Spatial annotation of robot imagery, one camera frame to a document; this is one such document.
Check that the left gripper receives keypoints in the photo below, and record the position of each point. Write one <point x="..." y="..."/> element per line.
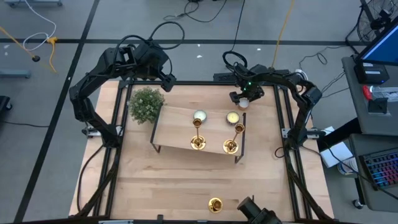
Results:
<point x="152" y="60"/>

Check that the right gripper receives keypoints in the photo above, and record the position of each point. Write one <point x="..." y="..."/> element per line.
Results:
<point x="253" y="91"/>

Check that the yellow wax candle tin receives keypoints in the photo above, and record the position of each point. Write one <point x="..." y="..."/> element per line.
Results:
<point x="233" y="117"/>

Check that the medium gold candlestick holder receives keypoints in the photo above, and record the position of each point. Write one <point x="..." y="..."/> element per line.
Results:
<point x="230" y="146"/>

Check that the tall gold candlestick holder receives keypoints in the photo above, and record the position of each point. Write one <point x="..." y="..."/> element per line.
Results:
<point x="198" y="142"/>

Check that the short gold candlestick holder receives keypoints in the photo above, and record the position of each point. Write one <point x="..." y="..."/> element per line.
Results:
<point x="215" y="205"/>

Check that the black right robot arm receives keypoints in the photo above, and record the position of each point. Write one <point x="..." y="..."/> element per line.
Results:
<point x="306" y="96"/>

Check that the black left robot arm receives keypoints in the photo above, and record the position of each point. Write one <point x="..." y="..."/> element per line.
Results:
<point x="90" y="77"/>

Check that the green potted plant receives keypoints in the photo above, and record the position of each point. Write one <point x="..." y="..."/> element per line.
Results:
<point x="146" y="104"/>

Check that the white power adapter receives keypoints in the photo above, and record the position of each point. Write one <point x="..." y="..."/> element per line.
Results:
<point x="301" y="74"/>

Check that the wooden riser shelf black legs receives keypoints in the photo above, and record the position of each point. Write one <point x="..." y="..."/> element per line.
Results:
<point x="177" y="130"/>

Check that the white paper box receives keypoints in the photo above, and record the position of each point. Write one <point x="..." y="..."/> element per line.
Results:
<point x="337" y="154"/>

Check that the black floor disc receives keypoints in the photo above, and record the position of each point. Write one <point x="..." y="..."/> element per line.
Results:
<point x="36" y="58"/>

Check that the white blue tape roll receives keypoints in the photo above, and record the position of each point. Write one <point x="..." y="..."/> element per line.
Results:
<point x="346" y="166"/>

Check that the black desktop device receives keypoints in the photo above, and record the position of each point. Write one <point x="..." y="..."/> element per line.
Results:
<point x="371" y="73"/>

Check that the grey metal stand foot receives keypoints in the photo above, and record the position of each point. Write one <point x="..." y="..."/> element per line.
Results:
<point x="14" y="73"/>
<point x="34" y="3"/>

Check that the clear plastic bag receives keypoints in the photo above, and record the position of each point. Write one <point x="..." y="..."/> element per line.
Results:
<point x="385" y="92"/>

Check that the black floor fan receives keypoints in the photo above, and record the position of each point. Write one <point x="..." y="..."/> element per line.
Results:
<point x="370" y="25"/>

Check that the monitor with blue screen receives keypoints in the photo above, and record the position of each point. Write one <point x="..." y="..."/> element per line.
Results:
<point x="384" y="46"/>

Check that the grey desk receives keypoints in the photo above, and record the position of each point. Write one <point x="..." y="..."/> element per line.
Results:
<point x="388" y="124"/>

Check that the backlit keyboard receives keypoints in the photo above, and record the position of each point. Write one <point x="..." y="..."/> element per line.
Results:
<point x="384" y="169"/>

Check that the black cart caster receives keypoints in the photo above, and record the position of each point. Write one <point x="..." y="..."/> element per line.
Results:
<point x="357" y="203"/>

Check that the black caster wheel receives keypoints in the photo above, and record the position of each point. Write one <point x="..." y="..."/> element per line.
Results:
<point x="3" y="103"/>

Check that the grey cart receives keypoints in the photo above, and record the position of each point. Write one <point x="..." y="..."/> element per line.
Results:
<point x="370" y="199"/>

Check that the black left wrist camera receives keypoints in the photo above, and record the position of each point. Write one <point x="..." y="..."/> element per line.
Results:
<point x="168" y="82"/>

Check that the black aluminium rig frame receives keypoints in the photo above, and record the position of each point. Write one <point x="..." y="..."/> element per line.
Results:
<point x="202" y="83"/>

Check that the white aluminium bracket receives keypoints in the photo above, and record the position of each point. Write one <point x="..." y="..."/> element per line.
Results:
<point x="115" y="222"/>
<point x="287" y="222"/>

